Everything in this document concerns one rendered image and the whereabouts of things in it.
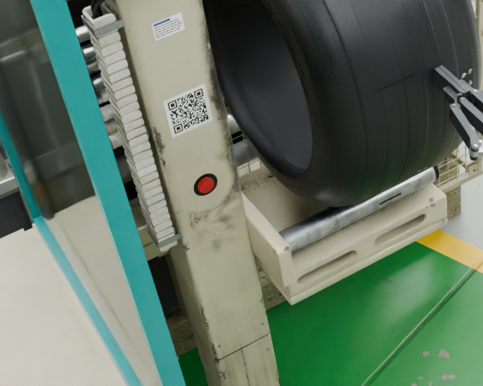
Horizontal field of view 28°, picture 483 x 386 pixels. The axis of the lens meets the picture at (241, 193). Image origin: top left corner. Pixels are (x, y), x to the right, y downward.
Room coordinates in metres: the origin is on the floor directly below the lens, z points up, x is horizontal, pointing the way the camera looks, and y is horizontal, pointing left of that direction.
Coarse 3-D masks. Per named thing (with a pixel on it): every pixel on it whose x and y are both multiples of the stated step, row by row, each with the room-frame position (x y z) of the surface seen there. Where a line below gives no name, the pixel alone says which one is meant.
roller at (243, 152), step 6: (234, 144) 1.55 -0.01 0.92; (240, 144) 1.54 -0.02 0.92; (246, 144) 1.54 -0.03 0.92; (234, 150) 1.53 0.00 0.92; (240, 150) 1.53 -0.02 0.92; (246, 150) 1.53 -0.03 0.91; (252, 150) 1.53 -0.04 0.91; (234, 156) 1.51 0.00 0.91; (240, 156) 1.52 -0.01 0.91; (246, 156) 1.52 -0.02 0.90; (252, 156) 1.52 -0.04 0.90; (240, 162) 1.51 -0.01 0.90; (246, 162) 1.52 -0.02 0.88
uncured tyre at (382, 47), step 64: (256, 0) 1.71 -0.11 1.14; (320, 0) 1.24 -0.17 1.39; (384, 0) 1.25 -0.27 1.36; (448, 0) 1.26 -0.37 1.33; (256, 64) 1.65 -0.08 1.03; (320, 64) 1.20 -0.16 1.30; (384, 64) 1.19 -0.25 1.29; (448, 64) 1.22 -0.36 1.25; (256, 128) 1.49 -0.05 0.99; (320, 128) 1.20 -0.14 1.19; (384, 128) 1.16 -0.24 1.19; (448, 128) 1.21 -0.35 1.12; (320, 192) 1.23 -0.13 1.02
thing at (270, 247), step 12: (252, 204) 1.32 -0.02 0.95; (252, 216) 1.29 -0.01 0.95; (252, 228) 1.27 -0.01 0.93; (264, 228) 1.25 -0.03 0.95; (252, 240) 1.29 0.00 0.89; (264, 240) 1.23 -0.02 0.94; (276, 240) 1.22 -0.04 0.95; (264, 252) 1.24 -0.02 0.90; (276, 252) 1.19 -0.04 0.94; (288, 252) 1.19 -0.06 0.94; (264, 264) 1.25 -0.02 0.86; (276, 264) 1.20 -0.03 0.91; (288, 264) 1.19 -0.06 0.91; (276, 276) 1.21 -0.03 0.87; (288, 276) 1.19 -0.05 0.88
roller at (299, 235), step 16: (416, 176) 1.34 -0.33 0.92; (432, 176) 1.35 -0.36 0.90; (384, 192) 1.32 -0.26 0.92; (400, 192) 1.32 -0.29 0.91; (336, 208) 1.29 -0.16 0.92; (352, 208) 1.29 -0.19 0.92; (368, 208) 1.30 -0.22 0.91; (304, 224) 1.27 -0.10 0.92; (320, 224) 1.27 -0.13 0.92; (336, 224) 1.27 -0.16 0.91; (288, 240) 1.24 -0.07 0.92; (304, 240) 1.25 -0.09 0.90
